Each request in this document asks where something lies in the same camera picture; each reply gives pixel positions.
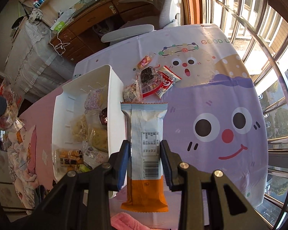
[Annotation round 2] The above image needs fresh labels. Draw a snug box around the orange white oat bar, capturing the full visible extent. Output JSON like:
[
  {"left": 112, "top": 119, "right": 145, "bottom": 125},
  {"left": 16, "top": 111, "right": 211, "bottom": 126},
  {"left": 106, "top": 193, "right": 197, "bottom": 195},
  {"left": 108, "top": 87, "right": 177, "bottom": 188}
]
[{"left": 121, "top": 103, "right": 168, "bottom": 213}]

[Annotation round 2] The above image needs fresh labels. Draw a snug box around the clear bag flaky pastry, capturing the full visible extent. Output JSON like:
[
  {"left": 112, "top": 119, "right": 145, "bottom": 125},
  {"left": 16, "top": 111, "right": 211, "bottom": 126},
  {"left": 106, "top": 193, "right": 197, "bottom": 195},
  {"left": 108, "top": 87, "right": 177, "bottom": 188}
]
[{"left": 70, "top": 114, "right": 88, "bottom": 143}]

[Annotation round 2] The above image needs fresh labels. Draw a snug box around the orange biscuit snack pack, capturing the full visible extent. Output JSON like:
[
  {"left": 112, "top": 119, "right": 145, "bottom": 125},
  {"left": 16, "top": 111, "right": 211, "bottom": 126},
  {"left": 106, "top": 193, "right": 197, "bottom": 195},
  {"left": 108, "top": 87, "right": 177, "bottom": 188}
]
[{"left": 55, "top": 149, "right": 84, "bottom": 172}]

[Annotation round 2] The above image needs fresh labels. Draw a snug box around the red clear snack bag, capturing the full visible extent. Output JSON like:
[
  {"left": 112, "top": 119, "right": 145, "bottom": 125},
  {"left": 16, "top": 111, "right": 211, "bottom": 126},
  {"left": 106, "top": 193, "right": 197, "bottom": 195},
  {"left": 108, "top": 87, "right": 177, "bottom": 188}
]
[{"left": 123, "top": 67, "right": 163, "bottom": 103}]

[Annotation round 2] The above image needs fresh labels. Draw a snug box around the red white Cookie packet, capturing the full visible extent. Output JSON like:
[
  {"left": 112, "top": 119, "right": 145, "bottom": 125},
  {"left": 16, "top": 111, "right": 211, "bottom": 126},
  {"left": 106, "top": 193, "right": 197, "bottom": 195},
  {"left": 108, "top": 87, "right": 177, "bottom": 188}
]
[{"left": 156, "top": 65, "right": 181, "bottom": 99}]

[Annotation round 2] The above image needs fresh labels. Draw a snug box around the white printed snack bag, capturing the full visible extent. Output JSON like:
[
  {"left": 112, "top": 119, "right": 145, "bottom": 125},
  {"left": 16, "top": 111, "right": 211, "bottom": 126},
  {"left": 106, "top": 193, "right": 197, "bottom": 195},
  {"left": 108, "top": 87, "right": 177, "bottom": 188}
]
[{"left": 83, "top": 141, "right": 109, "bottom": 169}]

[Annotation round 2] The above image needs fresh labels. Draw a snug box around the green pastry packet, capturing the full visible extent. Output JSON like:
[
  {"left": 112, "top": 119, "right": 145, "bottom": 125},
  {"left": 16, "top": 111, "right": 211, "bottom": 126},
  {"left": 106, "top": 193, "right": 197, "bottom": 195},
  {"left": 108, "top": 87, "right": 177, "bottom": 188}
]
[{"left": 78, "top": 164, "right": 91, "bottom": 173}]

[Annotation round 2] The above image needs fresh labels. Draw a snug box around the dark red snack bar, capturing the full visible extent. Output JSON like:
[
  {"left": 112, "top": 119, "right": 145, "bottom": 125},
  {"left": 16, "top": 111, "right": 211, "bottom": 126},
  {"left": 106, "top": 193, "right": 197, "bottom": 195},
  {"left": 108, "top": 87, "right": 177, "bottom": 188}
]
[{"left": 99, "top": 108, "right": 108, "bottom": 125}]

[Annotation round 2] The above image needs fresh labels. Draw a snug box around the blueberry bread package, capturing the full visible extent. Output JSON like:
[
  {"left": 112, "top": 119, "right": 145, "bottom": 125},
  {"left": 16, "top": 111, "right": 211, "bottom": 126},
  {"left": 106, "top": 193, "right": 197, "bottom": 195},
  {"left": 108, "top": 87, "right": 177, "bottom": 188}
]
[{"left": 84, "top": 88, "right": 104, "bottom": 113}]

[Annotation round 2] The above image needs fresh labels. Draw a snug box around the pink bed blanket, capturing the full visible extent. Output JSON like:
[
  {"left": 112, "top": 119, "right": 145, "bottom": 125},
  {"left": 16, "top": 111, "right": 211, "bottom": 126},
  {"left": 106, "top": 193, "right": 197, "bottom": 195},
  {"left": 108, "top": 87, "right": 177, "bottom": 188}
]
[{"left": 20, "top": 86, "right": 63, "bottom": 190}]

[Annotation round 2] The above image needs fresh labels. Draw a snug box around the white plastic storage bin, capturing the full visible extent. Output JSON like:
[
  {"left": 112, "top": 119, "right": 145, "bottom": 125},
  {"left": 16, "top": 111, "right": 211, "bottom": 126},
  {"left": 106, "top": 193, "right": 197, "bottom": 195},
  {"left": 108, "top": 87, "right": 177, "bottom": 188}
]
[{"left": 52, "top": 65, "right": 125, "bottom": 181}]

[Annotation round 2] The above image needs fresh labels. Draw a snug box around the white lace covered furniture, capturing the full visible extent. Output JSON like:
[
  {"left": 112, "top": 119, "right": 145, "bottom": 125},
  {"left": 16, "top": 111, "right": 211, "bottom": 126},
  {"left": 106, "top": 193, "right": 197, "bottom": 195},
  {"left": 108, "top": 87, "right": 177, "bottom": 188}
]
[{"left": 4, "top": 21, "right": 75, "bottom": 103}]

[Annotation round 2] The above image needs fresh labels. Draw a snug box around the green tissue box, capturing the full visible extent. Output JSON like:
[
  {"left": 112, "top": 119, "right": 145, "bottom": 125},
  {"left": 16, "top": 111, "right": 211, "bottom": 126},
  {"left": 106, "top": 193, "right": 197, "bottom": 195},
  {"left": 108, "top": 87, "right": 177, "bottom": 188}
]
[{"left": 50, "top": 21, "right": 66, "bottom": 33}]

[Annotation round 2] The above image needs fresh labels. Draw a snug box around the wooden desk with drawers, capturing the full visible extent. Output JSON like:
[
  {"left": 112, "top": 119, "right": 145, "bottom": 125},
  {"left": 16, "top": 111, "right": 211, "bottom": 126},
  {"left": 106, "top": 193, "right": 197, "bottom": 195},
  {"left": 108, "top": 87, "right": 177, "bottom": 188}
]
[{"left": 50, "top": 0, "right": 159, "bottom": 64}]

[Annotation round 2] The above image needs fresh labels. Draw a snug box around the small red orange candy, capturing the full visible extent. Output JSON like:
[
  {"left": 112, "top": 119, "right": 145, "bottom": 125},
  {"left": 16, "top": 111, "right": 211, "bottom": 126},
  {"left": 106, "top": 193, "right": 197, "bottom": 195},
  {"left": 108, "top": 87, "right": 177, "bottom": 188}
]
[{"left": 137, "top": 55, "right": 153, "bottom": 70}]

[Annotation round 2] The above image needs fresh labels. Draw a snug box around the grey mesh office chair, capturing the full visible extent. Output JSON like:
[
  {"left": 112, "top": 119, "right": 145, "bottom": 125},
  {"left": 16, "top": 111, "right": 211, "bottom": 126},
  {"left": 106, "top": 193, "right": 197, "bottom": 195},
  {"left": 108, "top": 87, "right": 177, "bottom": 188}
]
[{"left": 101, "top": 0, "right": 181, "bottom": 45}]

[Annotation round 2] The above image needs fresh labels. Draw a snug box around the metal window security grille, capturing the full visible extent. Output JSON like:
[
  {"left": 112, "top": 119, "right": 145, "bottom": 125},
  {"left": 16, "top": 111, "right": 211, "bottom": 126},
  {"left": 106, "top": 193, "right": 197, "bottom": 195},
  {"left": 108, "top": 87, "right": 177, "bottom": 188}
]
[{"left": 183, "top": 0, "right": 288, "bottom": 229}]

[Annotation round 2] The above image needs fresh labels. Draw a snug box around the white charger cable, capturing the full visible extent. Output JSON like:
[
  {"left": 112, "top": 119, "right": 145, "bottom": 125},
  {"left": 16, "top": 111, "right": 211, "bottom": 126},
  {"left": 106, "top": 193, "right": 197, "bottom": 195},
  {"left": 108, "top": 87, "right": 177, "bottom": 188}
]
[{"left": 50, "top": 31, "right": 72, "bottom": 56}]

